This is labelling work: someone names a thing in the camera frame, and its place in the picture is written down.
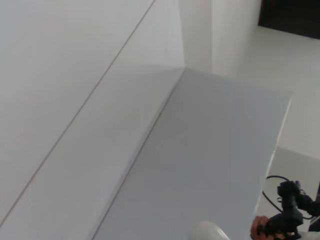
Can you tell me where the black controller cable loop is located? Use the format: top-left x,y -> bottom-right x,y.
261,174 -> 292,213

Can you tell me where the black handheld controller with cable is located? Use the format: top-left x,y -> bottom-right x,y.
259,179 -> 317,240

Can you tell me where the white head camera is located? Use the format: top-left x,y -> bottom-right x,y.
191,220 -> 231,240

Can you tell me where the person right hand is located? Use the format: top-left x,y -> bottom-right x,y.
250,215 -> 270,240

